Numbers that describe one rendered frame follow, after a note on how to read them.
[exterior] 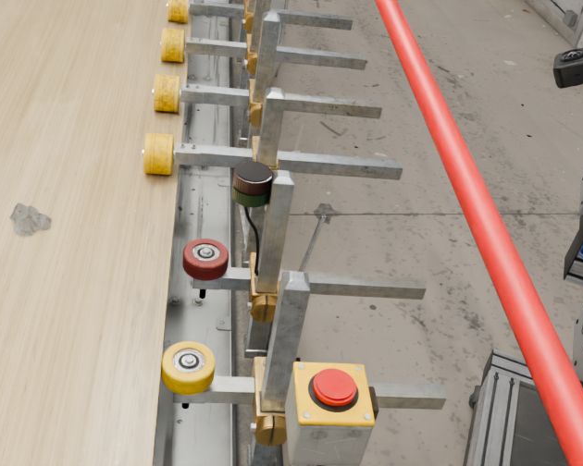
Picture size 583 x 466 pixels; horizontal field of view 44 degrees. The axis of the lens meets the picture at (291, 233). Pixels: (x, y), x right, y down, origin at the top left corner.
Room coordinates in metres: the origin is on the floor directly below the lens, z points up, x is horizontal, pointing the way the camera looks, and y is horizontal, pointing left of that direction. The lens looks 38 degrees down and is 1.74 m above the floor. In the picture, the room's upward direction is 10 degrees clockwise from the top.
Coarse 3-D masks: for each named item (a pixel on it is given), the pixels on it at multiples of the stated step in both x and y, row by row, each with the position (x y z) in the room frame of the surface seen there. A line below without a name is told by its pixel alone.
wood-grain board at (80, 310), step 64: (0, 0) 1.85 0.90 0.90; (64, 0) 1.92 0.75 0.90; (128, 0) 2.00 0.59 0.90; (0, 64) 1.50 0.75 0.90; (64, 64) 1.55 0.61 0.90; (128, 64) 1.61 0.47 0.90; (0, 128) 1.23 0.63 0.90; (64, 128) 1.28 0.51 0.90; (128, 128) 1.32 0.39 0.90; (0, 192) 1.03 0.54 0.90; (64, 192) 1.06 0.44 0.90; (128, 192) 1.09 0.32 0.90; (0, 256) 0.86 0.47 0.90; (64, 256) 0.89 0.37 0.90; (128, 256) 0.92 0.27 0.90; (0, 320) 0.72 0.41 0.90; (64, 320) 0.75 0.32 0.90; (128, 320) 0.77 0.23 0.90; (0, 384) 0.61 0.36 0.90; (64, 384) 0.63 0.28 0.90; (128, 384) 0.65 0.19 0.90; (0, 448) 0.51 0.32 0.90; (64, 448) 0.53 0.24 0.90; (128, 448) 0.55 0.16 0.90
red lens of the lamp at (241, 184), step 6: (258, 162) 0.96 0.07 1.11; (234, 168) 0.93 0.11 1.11; (234, 174) 0.92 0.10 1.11; (270, 174) 0.93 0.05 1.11; (234, 180) 0.91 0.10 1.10; (240, 180) 0.90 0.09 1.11; (246, 180) 0.90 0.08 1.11; (264, 180) 0.91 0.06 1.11; (270, 180) 0.92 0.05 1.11; (234, 186) 0.91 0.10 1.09; (240, 186) 0.90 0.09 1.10; (246, 186) 0.90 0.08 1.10; (252, 186) 0.90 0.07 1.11; (258, 186) 0.90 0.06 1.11; (264, 186) 0.91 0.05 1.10; (270, 186) 0.93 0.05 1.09; (246, 192) 0.90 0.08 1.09; (252, 192) 0.90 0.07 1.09; (258, 192) 0.90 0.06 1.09; (264, 192) 0.91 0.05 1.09
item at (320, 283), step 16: (240, 272) 0.97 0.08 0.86; (208, 288) 0.94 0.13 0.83; (224, 288) 0.95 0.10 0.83; (240, 288) 0.95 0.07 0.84; (320, 288) 0.98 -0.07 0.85; (336, 288) 0.99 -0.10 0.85; (352, 288) 0.99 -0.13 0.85; (368, 288) 1.00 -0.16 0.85; (384, 288) 1.00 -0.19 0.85; (400, 288) 1.01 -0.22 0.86; (416, 288) 1.01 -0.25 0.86
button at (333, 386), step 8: (320, 376) 0.44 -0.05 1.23; (328, 376) 0.44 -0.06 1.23; (336, 376) 0.44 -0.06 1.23; (344, 376) 0.45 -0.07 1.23; (320, 384) 0.43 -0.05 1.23; (328, 384) 0.43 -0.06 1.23; (336, 384) 0.44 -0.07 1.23; (344, 384) 0.44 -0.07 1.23; (352, 384) 0.44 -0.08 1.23; (320, 392) 0.42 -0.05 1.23; (328, 392) 0.42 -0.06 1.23; (336, 392) 0.43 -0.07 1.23; (344, 392) 0.43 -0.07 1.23; (352, 392) 0.43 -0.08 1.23; (328, 400) 0.42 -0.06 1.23; (336, 400) 0.42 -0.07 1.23; (344, 400) 0.42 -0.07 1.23
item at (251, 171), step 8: (240, 168) 0.93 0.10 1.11; (248, 168) 0.93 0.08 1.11; (256, 168) 0.94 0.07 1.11; (264, 168) 0.94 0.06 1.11; (240, 176) 0.91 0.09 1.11; (248, 176) 0.91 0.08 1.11; (256, 176) 0.92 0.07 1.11; (264, 176) 0.92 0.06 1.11; (248, 216) 0.93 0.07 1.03; (256, 232) 0.93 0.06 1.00; (256, 240) 0.93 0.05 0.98; (256, 248) 0.93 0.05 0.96; (256, 256) 0.93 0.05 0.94; (256, 264) 0.93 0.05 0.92; (256, 272) 0.93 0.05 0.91
